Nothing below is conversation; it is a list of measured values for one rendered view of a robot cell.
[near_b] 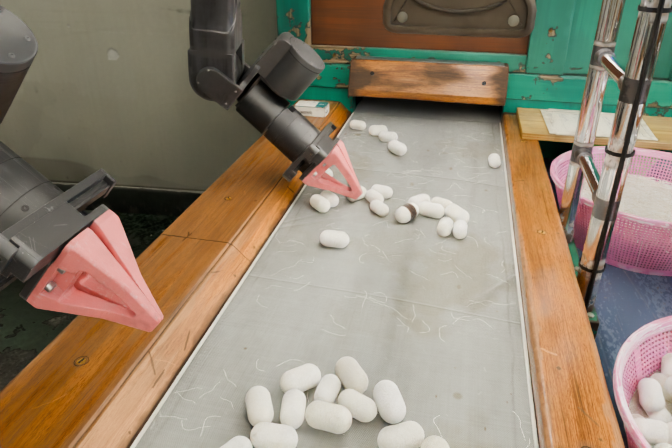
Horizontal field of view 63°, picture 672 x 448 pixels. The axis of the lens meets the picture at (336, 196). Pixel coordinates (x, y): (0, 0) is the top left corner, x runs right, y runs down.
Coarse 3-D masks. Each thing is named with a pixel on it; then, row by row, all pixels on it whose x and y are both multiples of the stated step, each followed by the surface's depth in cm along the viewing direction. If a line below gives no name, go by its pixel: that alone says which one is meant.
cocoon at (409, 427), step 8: (400, 424) 41; (408, 424) 41; (416, 424) 41; (384, 432) 40; (392, 432) 40; (400, 432) 40; (408, 432) 40; (416, 432) 40; (384, 440) 40; (392, 440) 40; (400, 440) 40; (408, 440) 40; (416, 440) 40
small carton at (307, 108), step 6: (300, 102) 106; (306, 102) 106; (312, 102) 106; (318, 102) 106; (324, 102) 106; (300, 108) 105; (306, 108) 104; (312, 108) 104; (318, 108) 104; (324, 108) 104; (306, 114) 105; (312, 114) 105; (318, 114) 104; (324, 114) 104
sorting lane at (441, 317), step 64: (448, 128) 106; (320, 192) 81; (448, 192) 81; (320, 256) 65; (384, 256) 65; (448, 256) 65; (512, 256) 65; (256, 320) 55; (320, 320) 55; (384, 320) 55; (448, 320) 55; (512, 320) 55; (192, 384) 47; (256, 384) 47; (448, 384) 47; (512, 384) 47
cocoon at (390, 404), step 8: (376, 384) 45; (384, 384) 44; (392, 384) 44; (376, 392) 44; (384, 392) 44; (392, 392) 44; (376, 400) 44; (384, 400) 43; (392, 400) 43; (400, 400) 43; (384, 408) 43; (392, 408) 42; (400, 408) 43; (384, 416) 43; (392, 416) 42; (400, 416) 42
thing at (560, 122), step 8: (544, 112) 103; (552, 112) 103; (560, 112) 103; (568, 112) 103; (576, 112) 103; (552, 120) 98; (560, 120) 98; (568, 120) 98; (576, 120) 98; (600, 120) 98; (608, 120) 98; (552, 128) 95; (560, 128) 95; (568, 128) 95; (600, 128) 95; (608, 128) 95; (640, 128) 95; (648, 128) 95; (600, 136) 91; (608, 136) 91; (640, 136) 91; (648, 136) 91
